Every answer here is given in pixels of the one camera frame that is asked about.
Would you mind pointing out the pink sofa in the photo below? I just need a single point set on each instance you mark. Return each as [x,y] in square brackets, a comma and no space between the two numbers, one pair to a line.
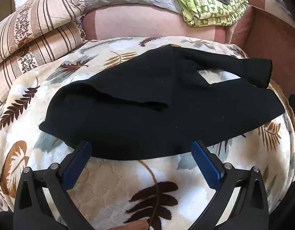
[142,24]

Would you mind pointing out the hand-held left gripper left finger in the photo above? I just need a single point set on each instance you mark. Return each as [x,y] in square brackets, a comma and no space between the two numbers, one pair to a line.
[78,165]

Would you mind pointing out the black pants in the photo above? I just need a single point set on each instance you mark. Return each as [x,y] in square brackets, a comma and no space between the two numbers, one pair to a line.
[142,119]

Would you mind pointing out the green patterned folded cloth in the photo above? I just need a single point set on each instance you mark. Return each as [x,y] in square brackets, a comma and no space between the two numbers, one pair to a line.
[209,7]

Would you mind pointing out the striped floral pillow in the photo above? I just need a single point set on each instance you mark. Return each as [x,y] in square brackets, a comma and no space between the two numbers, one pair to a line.
[35,26]

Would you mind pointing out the leaf print fleece blanket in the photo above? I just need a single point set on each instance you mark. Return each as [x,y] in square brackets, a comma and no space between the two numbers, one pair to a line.
[109,184]

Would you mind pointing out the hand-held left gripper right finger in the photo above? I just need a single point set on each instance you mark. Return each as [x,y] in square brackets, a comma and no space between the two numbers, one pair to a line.
[207,165]

